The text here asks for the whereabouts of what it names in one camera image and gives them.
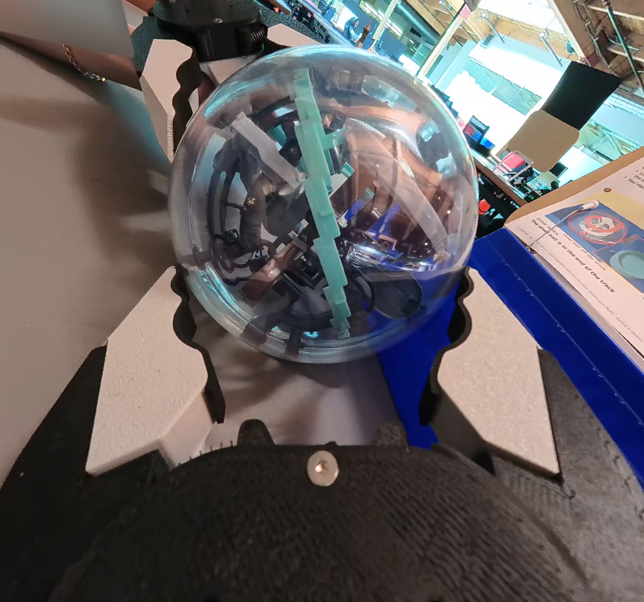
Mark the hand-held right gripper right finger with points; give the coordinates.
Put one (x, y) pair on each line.
(498, 391)

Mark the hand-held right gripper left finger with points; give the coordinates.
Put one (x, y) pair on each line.
(146, 386)

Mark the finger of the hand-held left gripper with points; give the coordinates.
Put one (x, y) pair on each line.
(294, 39)
(161, 84)

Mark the clear plastic maze ball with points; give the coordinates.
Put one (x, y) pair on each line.
(322, 200)

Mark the blue plastic bin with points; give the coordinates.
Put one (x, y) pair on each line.
(553, 320)

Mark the printed instruction sheet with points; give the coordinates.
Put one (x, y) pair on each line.
(578, 270)

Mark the instruction sheet on board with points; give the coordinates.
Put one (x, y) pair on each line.
(548, 206)

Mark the beige hanging panel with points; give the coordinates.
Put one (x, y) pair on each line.
(543, 139)

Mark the black hanging panel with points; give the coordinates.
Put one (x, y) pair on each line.
(578, 94)

